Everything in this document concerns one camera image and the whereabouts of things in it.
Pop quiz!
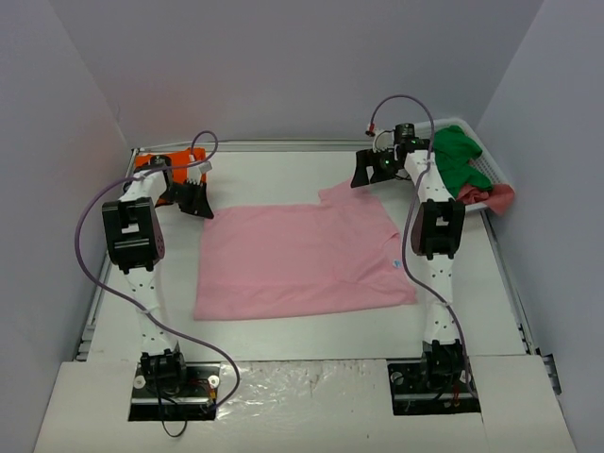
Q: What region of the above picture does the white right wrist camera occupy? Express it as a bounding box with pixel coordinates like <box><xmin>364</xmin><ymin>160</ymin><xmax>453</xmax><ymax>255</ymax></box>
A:
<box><xmin>365</xmin><ymin>123</ymin><xmax>394</xmax><ymax>153</ymax></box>

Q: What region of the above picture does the green t shirt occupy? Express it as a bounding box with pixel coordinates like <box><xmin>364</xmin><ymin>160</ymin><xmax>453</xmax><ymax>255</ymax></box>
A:
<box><xmin>433</xmin><ymin>126</ymin><xmax>493</xmax><ymax>198</ymax></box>

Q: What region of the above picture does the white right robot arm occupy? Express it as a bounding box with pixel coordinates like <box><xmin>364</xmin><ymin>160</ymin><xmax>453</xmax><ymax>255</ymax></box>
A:
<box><xmin>350</xmin><ymin>123</ymin><xmax>466</xmax><ymax>391</ymax></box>

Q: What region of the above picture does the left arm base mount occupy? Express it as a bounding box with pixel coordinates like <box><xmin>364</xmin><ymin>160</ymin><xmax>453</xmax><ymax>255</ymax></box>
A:
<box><xmin>128</xmin><ymin>363</ymin><xmax>220</xmax><ymax>422</ymax></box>

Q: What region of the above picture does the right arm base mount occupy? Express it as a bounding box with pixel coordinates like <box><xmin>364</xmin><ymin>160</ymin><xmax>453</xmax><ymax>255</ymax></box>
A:
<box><xmin>387</xmin><ymin>360</ymin><xmax>481</xmax><ymax>416</ymax></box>

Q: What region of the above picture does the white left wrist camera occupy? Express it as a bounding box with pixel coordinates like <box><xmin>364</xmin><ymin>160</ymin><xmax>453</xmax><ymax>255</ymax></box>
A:
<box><xmin>184</xmin><ymin>161</ymin><xmax>212</xmax><ymax>186</ymax></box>

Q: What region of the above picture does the folded orange t shirt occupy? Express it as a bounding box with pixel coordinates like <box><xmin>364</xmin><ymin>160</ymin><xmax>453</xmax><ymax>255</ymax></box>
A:
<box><xmin>134</xmin><ymin>147</ymin><xmax>206</xmax><ymax>207</ymax></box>

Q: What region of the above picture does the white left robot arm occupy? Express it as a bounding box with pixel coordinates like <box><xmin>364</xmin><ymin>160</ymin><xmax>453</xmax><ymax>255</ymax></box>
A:
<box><xmin>102</xmin><ymin>155</ymin><xmax>213</xmax><ymax>394</ymax></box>

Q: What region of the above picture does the white plastic basket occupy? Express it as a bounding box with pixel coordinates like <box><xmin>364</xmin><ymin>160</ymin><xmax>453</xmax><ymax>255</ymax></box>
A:
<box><xmin>433</xmin><ymin>120</ymin><xmax>515</xmax><ymax>216</ymax></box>

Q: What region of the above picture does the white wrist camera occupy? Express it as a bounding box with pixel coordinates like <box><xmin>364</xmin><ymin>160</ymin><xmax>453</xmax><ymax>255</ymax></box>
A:
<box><xmin>365</xmin><ymin>123</ymin><xmax>394</xmax><ymax>153</ymax></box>
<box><xmin>184</xmin><ymin>161</ymin><xmax>212</xmax><ymax>186</ymax></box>

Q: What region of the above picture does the dark pink t shirt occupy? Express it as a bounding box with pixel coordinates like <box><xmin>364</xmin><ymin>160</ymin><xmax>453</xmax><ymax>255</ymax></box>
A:
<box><xmin>457</xmin><ymin>184</ymin><xmax>515</xmax><ymax>216</ymax></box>

